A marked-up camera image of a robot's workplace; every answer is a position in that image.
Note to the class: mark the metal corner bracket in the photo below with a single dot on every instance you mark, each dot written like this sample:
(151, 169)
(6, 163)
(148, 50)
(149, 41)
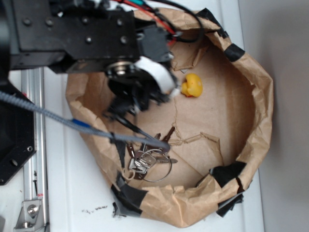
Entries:
(31, 217)

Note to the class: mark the brown paper bag bin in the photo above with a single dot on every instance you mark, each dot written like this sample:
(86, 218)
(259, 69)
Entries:
(220, 138)

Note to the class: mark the aluminium extrusion rail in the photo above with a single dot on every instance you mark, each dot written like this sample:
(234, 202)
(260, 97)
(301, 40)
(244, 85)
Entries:
(35, 170)

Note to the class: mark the yellow rubber duck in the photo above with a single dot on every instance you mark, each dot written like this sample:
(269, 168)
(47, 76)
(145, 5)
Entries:
(192, 87)

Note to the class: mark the bunch of metal keys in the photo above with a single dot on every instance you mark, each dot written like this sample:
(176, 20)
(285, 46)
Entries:
(146, 158)

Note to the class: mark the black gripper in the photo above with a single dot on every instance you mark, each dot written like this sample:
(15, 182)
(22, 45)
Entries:
(135, 84)

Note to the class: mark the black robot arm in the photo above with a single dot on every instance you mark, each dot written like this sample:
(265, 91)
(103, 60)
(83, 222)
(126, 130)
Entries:
(82, 36)

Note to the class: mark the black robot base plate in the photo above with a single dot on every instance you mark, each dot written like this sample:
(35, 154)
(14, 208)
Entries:
(17, 140)

